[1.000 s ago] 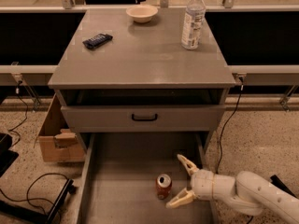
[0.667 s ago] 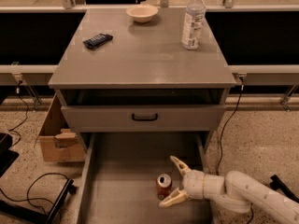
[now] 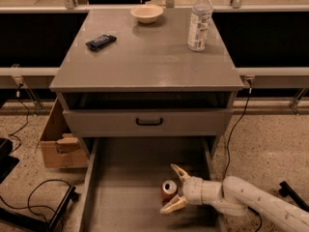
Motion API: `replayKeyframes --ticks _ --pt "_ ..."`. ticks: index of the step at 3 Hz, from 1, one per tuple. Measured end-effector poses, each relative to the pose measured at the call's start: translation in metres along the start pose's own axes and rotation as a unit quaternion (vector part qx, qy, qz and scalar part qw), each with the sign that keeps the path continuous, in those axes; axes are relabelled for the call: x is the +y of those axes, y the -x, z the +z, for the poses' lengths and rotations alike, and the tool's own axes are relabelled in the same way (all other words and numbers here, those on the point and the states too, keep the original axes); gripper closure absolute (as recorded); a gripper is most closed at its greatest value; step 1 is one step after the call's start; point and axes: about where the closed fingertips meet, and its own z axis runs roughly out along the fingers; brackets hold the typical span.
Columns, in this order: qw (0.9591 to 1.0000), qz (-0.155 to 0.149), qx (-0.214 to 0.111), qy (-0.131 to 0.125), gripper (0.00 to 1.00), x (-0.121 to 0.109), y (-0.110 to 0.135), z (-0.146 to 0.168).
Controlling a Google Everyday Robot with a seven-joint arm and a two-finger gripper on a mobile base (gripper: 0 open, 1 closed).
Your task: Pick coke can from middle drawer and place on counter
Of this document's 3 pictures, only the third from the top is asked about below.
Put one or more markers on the brown cardboard box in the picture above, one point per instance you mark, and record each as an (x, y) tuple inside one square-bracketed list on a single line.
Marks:
[(60, 149)]

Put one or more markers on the closed grey top drawer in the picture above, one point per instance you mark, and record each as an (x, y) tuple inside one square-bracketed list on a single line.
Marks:
[(121, 123)]

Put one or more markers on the white paper bowl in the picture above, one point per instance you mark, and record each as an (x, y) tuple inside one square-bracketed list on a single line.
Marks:
[(146, 13)]

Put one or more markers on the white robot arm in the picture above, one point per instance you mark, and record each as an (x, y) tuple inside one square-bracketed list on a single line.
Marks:
[(234, 196)]

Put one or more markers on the orange soda can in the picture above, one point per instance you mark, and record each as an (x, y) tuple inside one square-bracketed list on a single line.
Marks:
[(168, 190)]

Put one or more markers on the black drawer handle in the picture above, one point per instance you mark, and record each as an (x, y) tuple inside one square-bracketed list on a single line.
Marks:
[(149, 123)]

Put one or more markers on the black stand leg right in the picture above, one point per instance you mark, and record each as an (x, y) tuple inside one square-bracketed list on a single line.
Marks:
[(286, 190)]

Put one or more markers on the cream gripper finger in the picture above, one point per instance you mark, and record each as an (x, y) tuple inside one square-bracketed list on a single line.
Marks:
[(176, 203), (182, 174)]

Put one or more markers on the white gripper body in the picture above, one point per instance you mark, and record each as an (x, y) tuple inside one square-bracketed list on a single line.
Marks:
[(192, 189)]

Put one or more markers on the clear plastic water bottle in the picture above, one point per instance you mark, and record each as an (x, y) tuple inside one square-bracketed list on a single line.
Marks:
[(199, 25)]

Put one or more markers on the grey drawer cabinet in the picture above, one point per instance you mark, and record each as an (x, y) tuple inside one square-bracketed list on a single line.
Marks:
[(147, 67)]

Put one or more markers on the open grey middle drawer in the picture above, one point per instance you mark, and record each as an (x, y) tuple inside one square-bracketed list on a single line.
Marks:
[(123, 185)]

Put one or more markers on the black stand base left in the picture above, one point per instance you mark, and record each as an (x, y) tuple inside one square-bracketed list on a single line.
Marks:
[(38, 218)]

